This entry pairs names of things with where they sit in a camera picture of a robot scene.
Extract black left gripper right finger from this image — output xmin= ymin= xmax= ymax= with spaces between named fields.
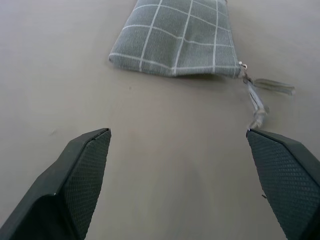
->
xmin=245 ymin=128 xmax=320 ymax=240

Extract grey checked fabric pouch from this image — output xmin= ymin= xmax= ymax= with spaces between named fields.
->
xmin=108 ymin=0 xmax=295 ymax=132

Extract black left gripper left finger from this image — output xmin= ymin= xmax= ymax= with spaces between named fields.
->
xmin=0 ymin=127 xmax=112 ymax=240

